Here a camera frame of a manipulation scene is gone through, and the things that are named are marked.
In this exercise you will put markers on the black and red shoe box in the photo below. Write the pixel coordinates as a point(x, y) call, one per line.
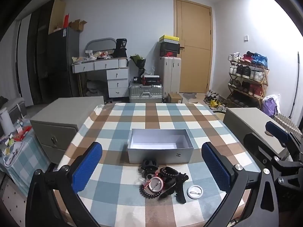
point(169, 53)

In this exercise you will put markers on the blue checkered cloth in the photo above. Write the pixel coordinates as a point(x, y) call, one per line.
point(26, 160)

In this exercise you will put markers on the red rimmed round pin badge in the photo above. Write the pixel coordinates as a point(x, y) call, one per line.
point(155, 185)

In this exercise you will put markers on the red packet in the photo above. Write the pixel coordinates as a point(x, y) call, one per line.
point(22, 134)

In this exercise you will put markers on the arched grey mirror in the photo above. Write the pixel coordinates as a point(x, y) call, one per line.
point(99, 43)

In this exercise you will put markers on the plain grey cabinet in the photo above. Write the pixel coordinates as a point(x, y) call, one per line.
point(246, 120)

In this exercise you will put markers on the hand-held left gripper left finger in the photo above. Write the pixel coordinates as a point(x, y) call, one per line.
point(87, 167)

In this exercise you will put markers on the dark wrapped flower bouquet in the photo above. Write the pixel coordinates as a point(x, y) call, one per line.
point(138, 62)

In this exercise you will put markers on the pile of loose shoes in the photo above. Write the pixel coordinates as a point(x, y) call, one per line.
point(214, 100)

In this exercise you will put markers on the rows of racked sneakers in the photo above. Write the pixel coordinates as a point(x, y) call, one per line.
point(246, 72)

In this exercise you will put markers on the black flat hair clip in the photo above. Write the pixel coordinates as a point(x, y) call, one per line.
point(170, 184)

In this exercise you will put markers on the yellow shoe box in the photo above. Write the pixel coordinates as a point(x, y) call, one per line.
point(169, 39)

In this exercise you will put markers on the wooden door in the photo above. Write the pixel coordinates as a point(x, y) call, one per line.
point(193, 52)

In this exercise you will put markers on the purple bag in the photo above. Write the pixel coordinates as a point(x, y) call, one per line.
point(269, 107)

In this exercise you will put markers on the white cylinder appliance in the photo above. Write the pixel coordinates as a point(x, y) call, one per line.
point(7, 123)

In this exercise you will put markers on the white ribbed rack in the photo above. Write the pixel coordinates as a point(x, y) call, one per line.
point(287, 123)

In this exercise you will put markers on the beige upright suitcase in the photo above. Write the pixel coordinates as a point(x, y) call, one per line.
point(169, 75)

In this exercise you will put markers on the white pegboard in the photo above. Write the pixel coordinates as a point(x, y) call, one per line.
point(11, 205)

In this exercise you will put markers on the open cardboard box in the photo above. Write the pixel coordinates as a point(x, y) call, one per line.
point(77, 24)

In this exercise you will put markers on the black long hair claw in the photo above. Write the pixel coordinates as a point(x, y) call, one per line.
point(180, 195)

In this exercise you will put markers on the white round pin badge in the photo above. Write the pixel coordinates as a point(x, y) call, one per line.
point(195, 191)

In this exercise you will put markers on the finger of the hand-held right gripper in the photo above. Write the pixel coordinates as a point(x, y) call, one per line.
point(279, 133)
point(258, 145)

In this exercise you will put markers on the small black box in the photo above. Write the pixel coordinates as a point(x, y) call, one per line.
point(136, 78)

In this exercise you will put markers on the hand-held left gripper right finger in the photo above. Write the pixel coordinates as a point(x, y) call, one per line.
point(216, 167)

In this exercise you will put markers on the clutter of vanity toiletries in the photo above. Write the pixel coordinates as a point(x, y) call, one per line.
point(92, 55)

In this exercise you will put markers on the dark wardrobe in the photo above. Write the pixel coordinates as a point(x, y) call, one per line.
point(37, 52)

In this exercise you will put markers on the grey cardboard box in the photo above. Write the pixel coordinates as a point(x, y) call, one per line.
point(161, 157)

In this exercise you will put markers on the tall flat cardboard sheet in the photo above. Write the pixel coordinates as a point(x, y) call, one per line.
point(58, 14)

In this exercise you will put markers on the wooden shoe rack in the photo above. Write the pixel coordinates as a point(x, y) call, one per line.
point(265, 81)

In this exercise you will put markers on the black paper bag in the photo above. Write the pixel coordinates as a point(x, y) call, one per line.
point(120, 48)

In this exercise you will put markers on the small brown cardboard box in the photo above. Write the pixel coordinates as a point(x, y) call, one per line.
point(175, 97)

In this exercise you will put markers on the black round hair claw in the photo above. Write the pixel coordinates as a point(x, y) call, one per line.
point(149, 164)

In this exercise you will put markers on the grey floor mat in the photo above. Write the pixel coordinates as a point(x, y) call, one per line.
point(190, 95)

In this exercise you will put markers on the black box with red stripe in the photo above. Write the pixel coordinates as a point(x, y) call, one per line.
point(151, 80)

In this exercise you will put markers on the silver suitcase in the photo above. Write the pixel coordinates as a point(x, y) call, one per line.
point(145, 93)

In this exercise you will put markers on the red slim box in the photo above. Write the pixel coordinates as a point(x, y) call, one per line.
point(66, 21)

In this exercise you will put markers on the dark grey refrigerator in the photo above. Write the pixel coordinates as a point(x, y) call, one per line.
point(62, 59)

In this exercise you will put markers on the white vanity desk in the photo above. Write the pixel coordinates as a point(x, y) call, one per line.
point(116, 75)

